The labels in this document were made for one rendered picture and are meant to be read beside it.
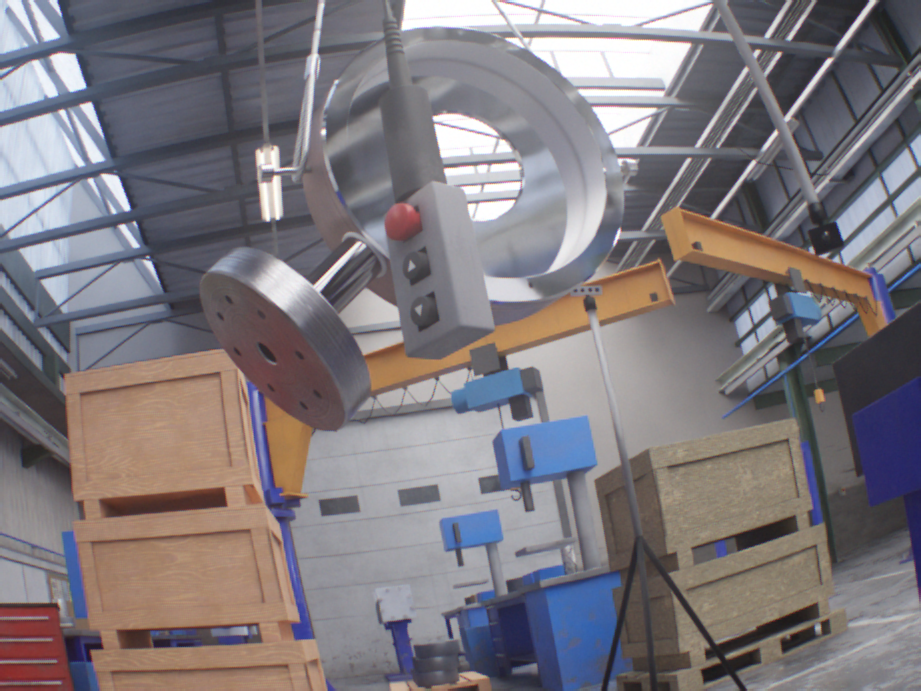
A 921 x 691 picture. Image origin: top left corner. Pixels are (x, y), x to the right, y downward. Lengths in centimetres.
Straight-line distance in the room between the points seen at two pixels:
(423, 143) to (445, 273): 13
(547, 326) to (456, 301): 592
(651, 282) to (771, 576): 277
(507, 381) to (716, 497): 251
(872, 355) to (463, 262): 47
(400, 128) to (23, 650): 383
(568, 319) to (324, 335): 582
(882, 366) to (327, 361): 56
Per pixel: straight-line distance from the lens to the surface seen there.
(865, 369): 94
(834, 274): 774
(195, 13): 783
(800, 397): 1275
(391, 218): 71
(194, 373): 412
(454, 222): 70
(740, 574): 448
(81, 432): 419
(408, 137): 74
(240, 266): 78
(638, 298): 645
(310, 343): 75
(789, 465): 481
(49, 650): 431
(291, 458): 728
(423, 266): 69
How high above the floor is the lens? 69
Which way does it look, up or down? 17 degrees up
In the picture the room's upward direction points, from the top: 11 degrees counter-clockwise
